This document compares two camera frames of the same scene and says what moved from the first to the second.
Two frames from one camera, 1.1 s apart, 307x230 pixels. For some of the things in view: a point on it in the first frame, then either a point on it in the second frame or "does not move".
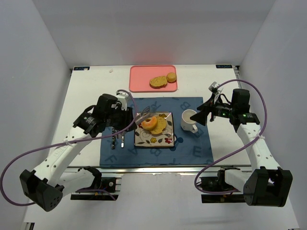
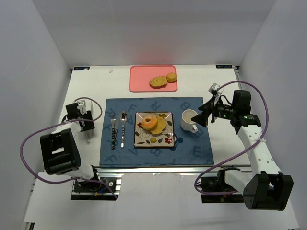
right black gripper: (207, 113) does not move
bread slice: (161, 124) does not move
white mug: (186, 123) does not move
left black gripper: (129, 119) -> (87, 121)
